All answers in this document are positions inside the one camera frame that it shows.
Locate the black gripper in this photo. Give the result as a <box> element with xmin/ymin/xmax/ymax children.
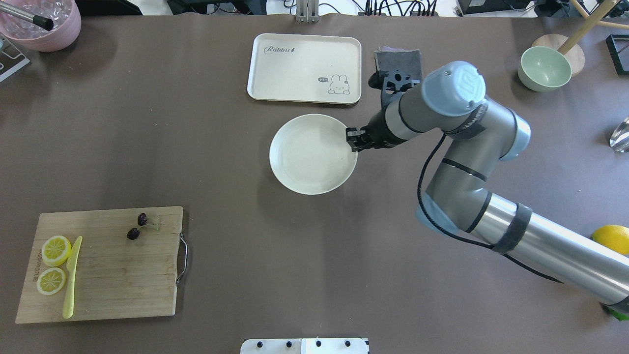
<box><xmin>346</xmin><ymin>112</ymin><xmax>407</xmax><ymax>152</ymax></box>

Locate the dark red cherry pair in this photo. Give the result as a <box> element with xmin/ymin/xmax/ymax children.
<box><xmin>126</xmin><ymin>212</ymin><xmax>160</xmax><ymax>240</ymax></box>

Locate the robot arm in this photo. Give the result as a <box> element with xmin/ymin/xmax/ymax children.
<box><xmin>346</xmin><ymin>61</ymin><xmax>629</xmax><ymax>314</ymax></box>

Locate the cream rabbit tray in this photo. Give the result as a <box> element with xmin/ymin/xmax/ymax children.
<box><xmin>247</xmin><ymin>33</ymin><xmax>362</xmax><ymax>105</ymax></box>

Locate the cream round plate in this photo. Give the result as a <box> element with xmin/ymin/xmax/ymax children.
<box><xmin>269</xmin><ymin>114</ymin><xmax>358</xmax><ymax>195</ymax></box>

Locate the dark grey cloth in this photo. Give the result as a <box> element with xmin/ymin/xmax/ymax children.
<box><xmin>374</xmin><ymin>47</ymin><xmax>423</xmax><ymax>79</ymax></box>

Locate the green bowl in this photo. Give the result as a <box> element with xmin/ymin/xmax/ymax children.
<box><xmin>517</xmin><ymin>46</ymin><xmax>572</xmax><ymax>92</ymax></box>

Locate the wooden cup tree stand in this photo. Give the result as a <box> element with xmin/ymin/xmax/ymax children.
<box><xmin>532</xmin><ymin>0</ymin><xmax>628</xmax><ymax>77</ymax></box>

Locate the metal scoop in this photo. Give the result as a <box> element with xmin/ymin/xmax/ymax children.
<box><xmin>609</xmin><ymin>116</ymin><xmax>629</xmax><ymax>153</ymax></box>

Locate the wooden cutting board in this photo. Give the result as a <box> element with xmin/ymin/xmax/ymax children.
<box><xmin>15</xmin><ymin>206</ymin><xmax>184</xmax><ymax>324</ymax></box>

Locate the yellow lemon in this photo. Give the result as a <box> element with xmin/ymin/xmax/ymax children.
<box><xmin>592</xmin><ymin>225</ymin><xmax>629</xmax><ymax>256</ymax></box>

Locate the lemon slice upper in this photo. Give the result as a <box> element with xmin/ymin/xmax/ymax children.
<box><xmin>41</xmin><ymin>235</ymin><xmax>72</xmax><ymax>267</ymax></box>

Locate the lemon slice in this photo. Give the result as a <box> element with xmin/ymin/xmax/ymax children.
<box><xmin>41</xmin><ymin>235</ymin><xmax>72</xmax><ymax>267</ymax></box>
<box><xmin>36</xmin><ymin>267</ymin><xmax>66</xmax><ymax>295</ymax></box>

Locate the metal muddler with black tip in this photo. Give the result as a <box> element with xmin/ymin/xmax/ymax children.
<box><xmin>0</xmin><ymin>2</ymin><xmax>54</xmax><ymax>31</ymax></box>

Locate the pink bowl with ice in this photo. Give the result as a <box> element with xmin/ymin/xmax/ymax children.
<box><xmin>0</xmin><ymin>0</ymin><xmax>82</xmax><ymax>52</ymax></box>

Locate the yellow plastic knife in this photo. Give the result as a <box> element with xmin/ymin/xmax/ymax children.
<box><xmin>61</xmin><ymin>236</ymin><xmax>83</xmax><ymax>320</ymax></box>

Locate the lemon slice lower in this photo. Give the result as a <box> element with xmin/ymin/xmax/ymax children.
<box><xmin>36</xmin><ymin>267</ymin><xmax>66</xmax><ymax>295</ymax></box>

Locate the white cup rack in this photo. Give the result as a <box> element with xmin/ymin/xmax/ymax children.
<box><xmin>0</xmin><ymin>34</ymin><xmax>30</xmax><ymax>82</ymax></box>

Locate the aluminium frame post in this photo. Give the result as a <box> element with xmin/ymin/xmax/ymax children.
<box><xmin>295</xmin><ymin>0</ymin><xmax>320</xmax><ymax>23</ymax></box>

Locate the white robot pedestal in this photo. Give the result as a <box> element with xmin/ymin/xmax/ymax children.
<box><xmin>240</xmin><ymin>337</ymin><xmax>370</xmax><ymax>354</ymax></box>

